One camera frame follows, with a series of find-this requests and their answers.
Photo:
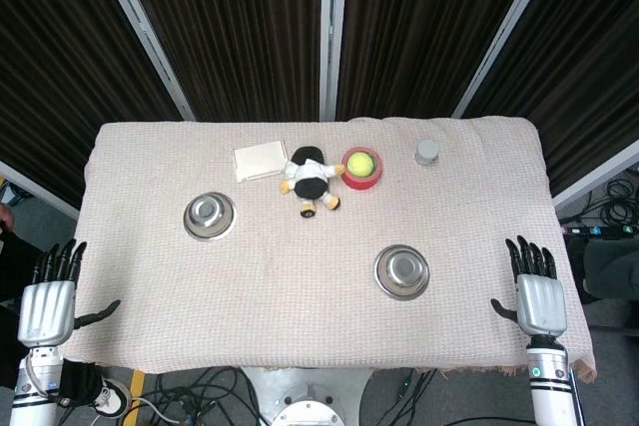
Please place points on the grey cylindrical cup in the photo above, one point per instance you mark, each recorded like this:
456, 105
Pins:
428, 152

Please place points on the white folded cloth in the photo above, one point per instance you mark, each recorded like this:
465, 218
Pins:
259, 161

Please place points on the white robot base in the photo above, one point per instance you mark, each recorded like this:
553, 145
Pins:
307, 401

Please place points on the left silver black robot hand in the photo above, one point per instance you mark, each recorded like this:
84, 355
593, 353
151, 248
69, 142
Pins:
45, 306

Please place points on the yellow-green tennis ball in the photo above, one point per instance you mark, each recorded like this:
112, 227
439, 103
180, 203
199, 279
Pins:
361, 164

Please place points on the black power strip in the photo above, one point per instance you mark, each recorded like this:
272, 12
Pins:
599, 230

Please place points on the dark ribbed partition panel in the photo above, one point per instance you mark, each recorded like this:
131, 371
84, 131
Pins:
424, 32
584, 72
234, 32
60, 72

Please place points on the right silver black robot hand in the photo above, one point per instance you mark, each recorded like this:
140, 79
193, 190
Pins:
541, 303

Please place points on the white black shoe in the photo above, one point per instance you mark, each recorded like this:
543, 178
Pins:
111, 396

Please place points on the stainless steel bowl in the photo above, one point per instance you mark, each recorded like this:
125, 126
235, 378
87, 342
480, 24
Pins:
209, 216
402, 272

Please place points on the beige cloth-covered table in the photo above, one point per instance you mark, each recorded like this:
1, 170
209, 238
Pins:
299, 296

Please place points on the red tape roll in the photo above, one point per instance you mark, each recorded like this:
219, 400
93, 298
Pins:
360, 184

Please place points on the black white plush toy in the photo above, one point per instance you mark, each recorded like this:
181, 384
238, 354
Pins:
310, 181

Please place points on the aluminium partition post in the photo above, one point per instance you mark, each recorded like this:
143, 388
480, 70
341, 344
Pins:
333, 32
142, 32
40, 191
499, 32
594, 179

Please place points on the dark grey chair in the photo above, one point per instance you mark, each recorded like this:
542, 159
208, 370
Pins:
611, 266

